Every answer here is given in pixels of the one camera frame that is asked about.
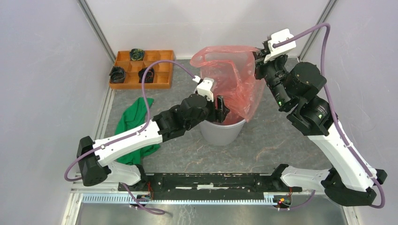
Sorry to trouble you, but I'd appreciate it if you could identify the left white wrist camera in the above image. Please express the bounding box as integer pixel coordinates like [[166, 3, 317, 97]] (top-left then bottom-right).
[[192, 75, 215, 102]]

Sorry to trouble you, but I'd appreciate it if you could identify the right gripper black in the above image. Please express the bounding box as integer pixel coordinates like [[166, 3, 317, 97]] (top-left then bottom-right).
[[253, 47, 291, 109]]

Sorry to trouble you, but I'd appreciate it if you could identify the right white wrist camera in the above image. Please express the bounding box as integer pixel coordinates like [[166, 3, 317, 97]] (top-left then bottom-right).
[[262, 28, 297, 64]]

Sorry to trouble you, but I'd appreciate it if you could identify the black rolled item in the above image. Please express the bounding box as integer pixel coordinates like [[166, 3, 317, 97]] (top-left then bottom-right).
[[138, 67, 155, 83], [109, 66, 126, 83], [129, 48, 145, 61]]

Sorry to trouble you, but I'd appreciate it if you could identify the black rolled item left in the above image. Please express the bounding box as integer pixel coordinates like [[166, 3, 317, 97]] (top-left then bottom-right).
[[109, 66, 126, 83]]

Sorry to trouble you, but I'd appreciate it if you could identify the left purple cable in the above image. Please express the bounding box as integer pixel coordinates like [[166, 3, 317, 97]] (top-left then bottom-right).
[[63, 60, 197, 182]]

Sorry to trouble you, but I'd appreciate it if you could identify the orange wooden compartment tray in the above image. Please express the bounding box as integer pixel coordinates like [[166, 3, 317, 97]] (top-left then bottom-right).
[[108, 50, 175, 90]]

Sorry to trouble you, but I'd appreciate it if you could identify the black rolled item middle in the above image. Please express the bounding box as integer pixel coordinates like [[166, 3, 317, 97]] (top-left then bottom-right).
[[138, 67, 155, 83]]

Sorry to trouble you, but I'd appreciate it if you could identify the black rolled item top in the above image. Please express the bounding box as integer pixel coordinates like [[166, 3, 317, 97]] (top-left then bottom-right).
[[129, 48, 145, 61]]

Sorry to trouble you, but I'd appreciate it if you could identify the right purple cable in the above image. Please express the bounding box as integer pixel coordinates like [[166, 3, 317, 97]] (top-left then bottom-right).
[[273, 22, 386, 209]]

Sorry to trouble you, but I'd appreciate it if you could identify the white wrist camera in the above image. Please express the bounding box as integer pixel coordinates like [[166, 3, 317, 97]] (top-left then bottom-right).
[[262, 28, 297, 64], [192, 75, 215, 102]]

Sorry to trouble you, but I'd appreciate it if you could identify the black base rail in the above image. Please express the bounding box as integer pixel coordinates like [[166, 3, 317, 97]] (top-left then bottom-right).
[[128, 173, 302, 200]]

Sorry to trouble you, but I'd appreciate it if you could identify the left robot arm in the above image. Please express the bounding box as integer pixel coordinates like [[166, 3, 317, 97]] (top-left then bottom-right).
[[77, 94, 230, 191]]

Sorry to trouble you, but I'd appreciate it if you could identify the grey plastic trash bin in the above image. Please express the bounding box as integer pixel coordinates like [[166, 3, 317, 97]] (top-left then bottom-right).
[[199, 119, 246, 146]]

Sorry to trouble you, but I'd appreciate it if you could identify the red plastic trash bag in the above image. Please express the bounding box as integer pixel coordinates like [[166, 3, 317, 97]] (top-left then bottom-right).
[[190, 45, 266, 125]]

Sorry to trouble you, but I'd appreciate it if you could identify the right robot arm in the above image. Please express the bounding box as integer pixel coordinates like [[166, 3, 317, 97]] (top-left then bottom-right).
[[253, 50, 387, 206]]

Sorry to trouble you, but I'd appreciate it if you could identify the green cloth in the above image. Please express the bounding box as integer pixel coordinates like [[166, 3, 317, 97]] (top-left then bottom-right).
[[115, 97, 160, 165]]

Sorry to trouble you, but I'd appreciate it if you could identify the purple cable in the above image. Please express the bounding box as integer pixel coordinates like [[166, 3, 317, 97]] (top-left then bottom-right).
[[63, 60, 197, 182], [273, 22, 386, 209]]

